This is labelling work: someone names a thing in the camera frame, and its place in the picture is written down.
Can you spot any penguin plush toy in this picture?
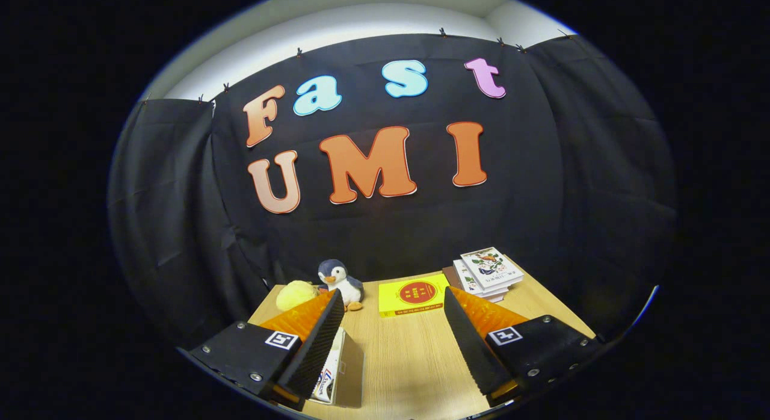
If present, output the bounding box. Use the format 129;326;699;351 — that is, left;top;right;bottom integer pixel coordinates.
317;259;365;312

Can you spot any white canvas shoe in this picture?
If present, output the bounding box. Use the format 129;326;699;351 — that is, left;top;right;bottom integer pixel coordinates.
310;330;345;404

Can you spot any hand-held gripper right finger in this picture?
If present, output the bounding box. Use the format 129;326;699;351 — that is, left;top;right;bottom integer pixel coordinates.
443;286;605;409

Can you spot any black backdrop cloth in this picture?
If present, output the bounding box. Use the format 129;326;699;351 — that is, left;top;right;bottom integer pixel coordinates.
108;32;677;348

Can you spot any white illustrated cover book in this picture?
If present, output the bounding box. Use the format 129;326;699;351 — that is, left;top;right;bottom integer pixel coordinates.
452;259;512;300
460;247;525;291

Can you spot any brown fabric storage box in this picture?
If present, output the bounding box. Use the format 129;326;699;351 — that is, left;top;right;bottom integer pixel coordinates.
310;327;366;409

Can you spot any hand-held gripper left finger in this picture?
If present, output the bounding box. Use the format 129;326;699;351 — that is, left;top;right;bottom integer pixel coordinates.
186;288;347;412

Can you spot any yellow book with red circle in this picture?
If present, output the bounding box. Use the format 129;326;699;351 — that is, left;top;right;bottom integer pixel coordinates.
378;273;451;318

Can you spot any yellow round plush toy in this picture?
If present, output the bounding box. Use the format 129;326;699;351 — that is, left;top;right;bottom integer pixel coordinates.
276;280;321;313

